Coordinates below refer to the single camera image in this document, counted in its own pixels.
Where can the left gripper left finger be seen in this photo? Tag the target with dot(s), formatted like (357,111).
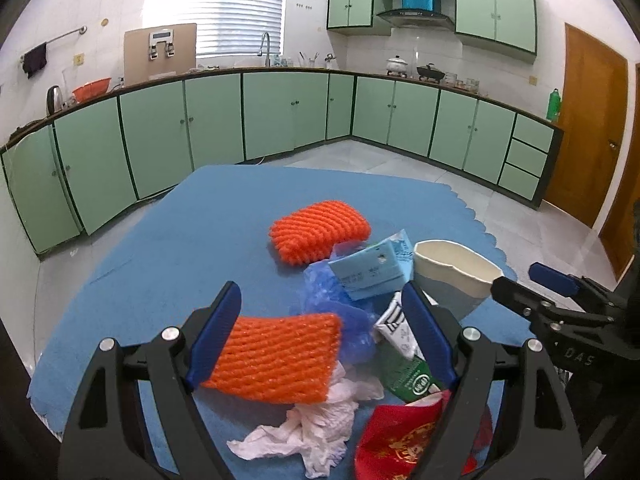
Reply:
(134,416)

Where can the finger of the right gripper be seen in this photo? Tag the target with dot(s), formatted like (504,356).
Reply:
(554,280)
(521,300)

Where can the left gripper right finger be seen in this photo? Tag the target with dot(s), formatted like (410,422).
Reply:
(507,417)

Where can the white grey paper cup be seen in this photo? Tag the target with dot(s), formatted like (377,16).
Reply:
(453,275)

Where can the red gold envelope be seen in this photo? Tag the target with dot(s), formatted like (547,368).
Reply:
(396,437)

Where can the green white milk carton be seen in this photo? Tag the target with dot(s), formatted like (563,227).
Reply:
(404,370)

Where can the light blue paper box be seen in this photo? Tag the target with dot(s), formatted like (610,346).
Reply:
(375,270)

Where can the white tissue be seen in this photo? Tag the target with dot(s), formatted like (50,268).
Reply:
(318,432)

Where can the orange foam net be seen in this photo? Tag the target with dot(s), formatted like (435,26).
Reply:
(309,234)
(279,360)

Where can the blue plastic bag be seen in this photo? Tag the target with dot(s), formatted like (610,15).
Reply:
(323,293)

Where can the green lower kitchen cabinets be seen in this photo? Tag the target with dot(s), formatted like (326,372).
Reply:
(77,170)

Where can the chrome kitchen faucet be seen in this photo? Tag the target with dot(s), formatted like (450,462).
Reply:
(265,49)

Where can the green thermos bottle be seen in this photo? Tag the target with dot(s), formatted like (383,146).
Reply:
(554,105)

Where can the blue felt table mat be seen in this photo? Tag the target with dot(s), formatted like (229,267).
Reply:
(213,228)

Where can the brown wooden door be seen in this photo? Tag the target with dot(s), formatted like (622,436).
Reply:
(592,117)

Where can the black wok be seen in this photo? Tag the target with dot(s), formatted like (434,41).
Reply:
(430,73)

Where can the white cooking pot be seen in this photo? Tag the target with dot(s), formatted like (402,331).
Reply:
(397,67)

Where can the range hood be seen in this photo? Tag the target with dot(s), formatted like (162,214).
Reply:
(417,13)

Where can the steel electric kettle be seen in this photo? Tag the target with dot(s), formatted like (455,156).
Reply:
(54,100)

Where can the red plastic basin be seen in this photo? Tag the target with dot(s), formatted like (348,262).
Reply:
(91,90)

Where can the cardboard water purifier box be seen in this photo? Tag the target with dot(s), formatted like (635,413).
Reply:
(158,52)

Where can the white window blinds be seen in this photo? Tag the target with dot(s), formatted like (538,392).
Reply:
(225,27)

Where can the dark towel on rail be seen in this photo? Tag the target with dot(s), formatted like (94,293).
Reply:
(35,60)

